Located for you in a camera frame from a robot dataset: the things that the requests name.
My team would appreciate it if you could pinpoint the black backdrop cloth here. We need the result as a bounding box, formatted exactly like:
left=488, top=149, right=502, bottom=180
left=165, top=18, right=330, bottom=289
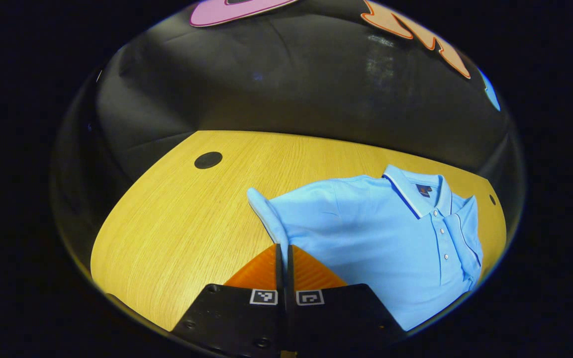
left=53, top=0, right=522, bottom=239

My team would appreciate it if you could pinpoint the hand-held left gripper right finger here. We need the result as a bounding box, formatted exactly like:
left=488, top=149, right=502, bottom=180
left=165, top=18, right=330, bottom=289
left=286, top=244, right=407, bottom=357

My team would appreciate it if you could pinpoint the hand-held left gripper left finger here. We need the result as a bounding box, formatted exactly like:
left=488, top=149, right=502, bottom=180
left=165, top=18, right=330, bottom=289
left=171, top=244, right=285, bottom=357

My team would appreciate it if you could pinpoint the light blue T-shirt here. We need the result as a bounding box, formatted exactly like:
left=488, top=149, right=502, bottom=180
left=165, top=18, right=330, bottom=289
left=247, top=164, right=484, bottom=332

